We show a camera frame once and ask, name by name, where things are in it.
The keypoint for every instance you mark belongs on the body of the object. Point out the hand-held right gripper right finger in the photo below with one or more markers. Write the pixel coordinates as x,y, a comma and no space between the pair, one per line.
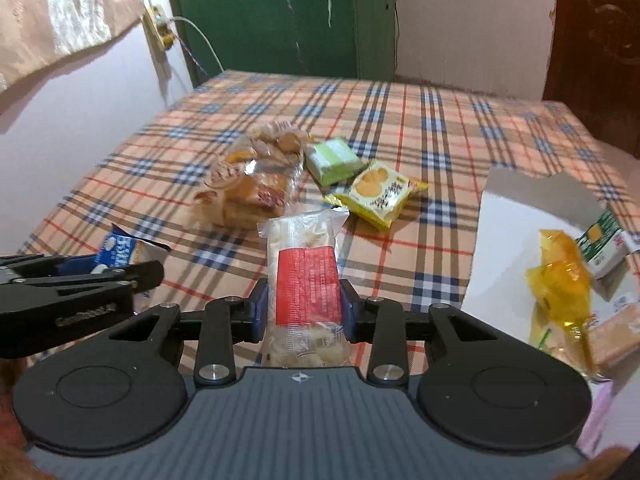
348,312

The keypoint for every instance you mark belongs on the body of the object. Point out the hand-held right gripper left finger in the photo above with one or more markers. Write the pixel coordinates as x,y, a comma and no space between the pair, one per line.
260,307

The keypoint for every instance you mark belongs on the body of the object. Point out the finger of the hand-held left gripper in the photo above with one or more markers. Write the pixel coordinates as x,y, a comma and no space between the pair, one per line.
60,265
145,272

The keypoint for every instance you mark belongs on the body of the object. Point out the blue snack packet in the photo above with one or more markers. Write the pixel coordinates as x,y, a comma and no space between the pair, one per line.
120,250

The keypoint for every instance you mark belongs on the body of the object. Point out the clear packet with red label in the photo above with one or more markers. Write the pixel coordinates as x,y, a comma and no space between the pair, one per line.
305,280

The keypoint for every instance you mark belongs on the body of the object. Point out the white cardboard box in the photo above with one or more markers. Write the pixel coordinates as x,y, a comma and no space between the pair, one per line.
505,240

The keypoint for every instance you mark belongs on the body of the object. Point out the green label cracker packet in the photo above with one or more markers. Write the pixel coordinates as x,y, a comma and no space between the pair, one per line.
546,339

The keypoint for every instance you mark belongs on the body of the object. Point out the yellow orange snack packet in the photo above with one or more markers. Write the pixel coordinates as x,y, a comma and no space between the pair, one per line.
560,270

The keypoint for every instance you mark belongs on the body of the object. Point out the clear packet of tan cake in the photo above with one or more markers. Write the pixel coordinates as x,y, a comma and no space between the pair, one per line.
615,337

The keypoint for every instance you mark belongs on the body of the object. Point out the purple snack packet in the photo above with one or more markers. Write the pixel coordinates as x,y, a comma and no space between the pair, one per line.
600,410

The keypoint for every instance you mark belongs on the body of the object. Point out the yellow cookie packet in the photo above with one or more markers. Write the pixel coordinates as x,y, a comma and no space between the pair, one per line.
375,192

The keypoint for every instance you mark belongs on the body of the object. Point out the clear bag of bread buns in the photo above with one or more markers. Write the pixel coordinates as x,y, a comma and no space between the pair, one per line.
250,185

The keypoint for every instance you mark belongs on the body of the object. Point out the green wafer packet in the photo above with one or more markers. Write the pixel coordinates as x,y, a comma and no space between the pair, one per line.
332,160

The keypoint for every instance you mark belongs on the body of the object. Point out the plaid tablecloth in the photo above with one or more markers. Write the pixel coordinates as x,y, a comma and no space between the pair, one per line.
400,120

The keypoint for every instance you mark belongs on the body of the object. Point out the beige patterned curtain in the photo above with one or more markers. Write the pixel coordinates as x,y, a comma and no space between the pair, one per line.
60,10

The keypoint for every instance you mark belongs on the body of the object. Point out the green and white snack packet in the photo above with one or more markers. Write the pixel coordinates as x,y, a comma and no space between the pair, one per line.
600,240

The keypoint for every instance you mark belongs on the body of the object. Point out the green door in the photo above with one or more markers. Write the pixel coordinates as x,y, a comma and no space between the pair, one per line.
260,10

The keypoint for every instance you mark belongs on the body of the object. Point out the brown wooden door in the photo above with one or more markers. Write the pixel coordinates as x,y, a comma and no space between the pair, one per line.
595,35

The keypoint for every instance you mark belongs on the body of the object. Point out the yellowed wall socket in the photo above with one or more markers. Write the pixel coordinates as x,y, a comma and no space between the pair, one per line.
157,27

